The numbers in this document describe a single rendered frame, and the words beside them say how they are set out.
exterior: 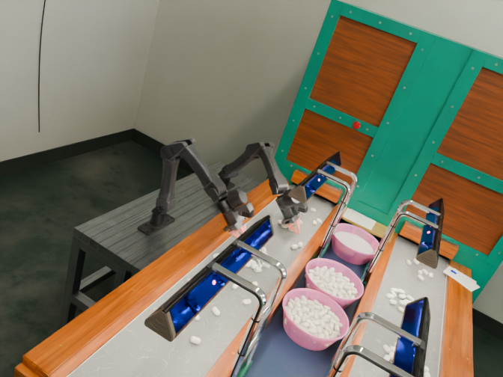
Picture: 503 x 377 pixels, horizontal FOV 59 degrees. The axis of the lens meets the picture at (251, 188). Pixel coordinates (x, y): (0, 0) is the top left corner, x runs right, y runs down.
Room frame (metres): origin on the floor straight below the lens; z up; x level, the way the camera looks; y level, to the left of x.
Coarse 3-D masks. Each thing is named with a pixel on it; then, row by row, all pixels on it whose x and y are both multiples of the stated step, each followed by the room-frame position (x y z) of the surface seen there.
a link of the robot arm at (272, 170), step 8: (248, 144) 2.15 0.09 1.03; (256, 144) 2.10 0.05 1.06; (264, 144) 2.18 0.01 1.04; (272, 144) 2.14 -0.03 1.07; (248, 152) 2.13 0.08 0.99; (264, 152) 2.08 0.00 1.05; (264, 160) 2.07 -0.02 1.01; (272, 160) 2.06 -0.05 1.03; (272, 168) 2.02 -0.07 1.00; (272, 176) 1.99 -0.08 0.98; (280, 176) 2.01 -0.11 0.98; (280, 184) 1.96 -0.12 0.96
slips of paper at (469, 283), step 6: (450, 270) 2.07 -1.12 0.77; (456, 270) 2.09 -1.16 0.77; (450, 276) 2.01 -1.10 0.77; (456, 276) 2.03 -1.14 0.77; (462, 276) 2.05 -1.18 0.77; (462, 282) 1.99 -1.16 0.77; (468, 282) 2.01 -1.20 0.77; (474, 282) 2.03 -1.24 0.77; (468, 288) 1.95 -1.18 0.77; (474, 288) 1.97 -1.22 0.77
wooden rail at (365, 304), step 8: (392, 240) 2.18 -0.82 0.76; (384, 248) 2.06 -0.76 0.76; (392, 248) 2.09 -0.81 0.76; (384, 256) 1.98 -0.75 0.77; (376, 264) 1.88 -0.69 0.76; (384, 264) 1.90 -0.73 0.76; (376, 272) 1.80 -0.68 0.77; (384, 272) 1.83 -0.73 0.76; (368, 280) 1.73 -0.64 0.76; (376, 280) 1.74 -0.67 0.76; (368, 288) 1.66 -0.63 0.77; (376, 288) 1.68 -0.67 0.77; (368, 296) 1.60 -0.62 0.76; (376, 296) 1.62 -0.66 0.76; (360, 304) 1.52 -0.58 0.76; (368, 304) 1.54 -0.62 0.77; (360, 312) 1.47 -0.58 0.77; (352, 320) 1.43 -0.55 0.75; (360, 328) 1.37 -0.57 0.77; (344, 336) 1.37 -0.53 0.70; (360, 336) 1.33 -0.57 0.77; (352, 344) 1.27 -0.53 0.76; (352, 360) 1.19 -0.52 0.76; (344, 368) 1.14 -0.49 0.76; (344, 376) 1.11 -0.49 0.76
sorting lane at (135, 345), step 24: (312, 216) 2.19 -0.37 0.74; (288, 240) 1.86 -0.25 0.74; (288, 264) 1.66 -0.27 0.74; (240, 288) 1.39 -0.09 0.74; (264, 288) 1.44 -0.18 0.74; (144, 312) 1.11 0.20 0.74; (240, 312) 1.27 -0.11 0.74; (120, 336) 0.98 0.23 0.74; (144, 336) 1.02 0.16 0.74; (192, 336) 1.08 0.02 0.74; (216, 336) 1.12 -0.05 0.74; (96, 360) 0.88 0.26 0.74; (120, 360) 0.90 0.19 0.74; (144, 360) 0.93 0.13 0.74; (168, 360) 0.96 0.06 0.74; (192, 360) 0.99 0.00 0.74; (216, 360) 1.02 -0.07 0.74
